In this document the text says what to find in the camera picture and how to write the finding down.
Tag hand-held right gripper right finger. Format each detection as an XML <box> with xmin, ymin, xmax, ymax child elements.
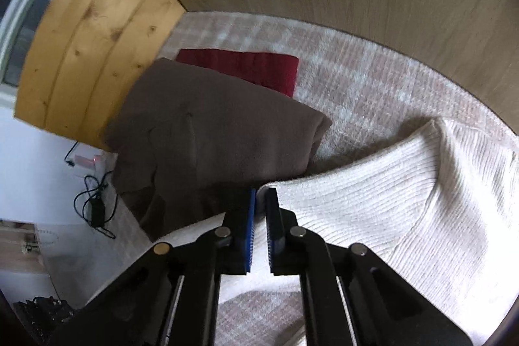
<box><xmin>265</xmin><ymin>187</ymin><xmax>475</xmax><ymax>346</ymax></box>

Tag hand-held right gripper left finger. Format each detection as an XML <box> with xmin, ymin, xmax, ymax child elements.
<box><xmin>49</xmin><ymin>189</ymin><xmax>257</xmax><ymax>346</ymax></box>

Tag cream ribbed sweater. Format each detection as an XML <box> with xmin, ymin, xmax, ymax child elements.
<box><xmin>156</xmin><ymin>117</ymin><xmax>519</xmax><ymax>346</ymax></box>

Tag brown folded cloth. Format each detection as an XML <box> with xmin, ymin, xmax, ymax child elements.
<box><xmin>103</xmin><ymin>57</ymin><xmax>333</xmax><ymax>243</ymax></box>

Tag black power adapter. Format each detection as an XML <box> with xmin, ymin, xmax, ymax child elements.
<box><xmin>90</xmin><ymin>200</ymin><xmax>104</xmax><ymax>227</ymax></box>

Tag dark red folded cloth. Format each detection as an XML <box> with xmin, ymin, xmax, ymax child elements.
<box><xmin>175</xmin><ymin>48</ymin><xmax>300</xmax><ymax>99</ymax></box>

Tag beige plaid mat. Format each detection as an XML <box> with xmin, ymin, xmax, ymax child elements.
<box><xmin>117</xmin><ymin>10</ymin><xmax>519</xmax><ymax>346</ymax></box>

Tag pine wood panel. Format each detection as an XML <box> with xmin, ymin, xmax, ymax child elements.
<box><xmin>14</xmin><ymin>0</ymin><xmax>189</xmax><ymax>150</ymax></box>

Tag black tangled cables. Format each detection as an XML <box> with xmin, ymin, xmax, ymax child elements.
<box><xmin>64</xmin><ymin>141</ymin><xmax>118</xmax><ymax>239</ymax></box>

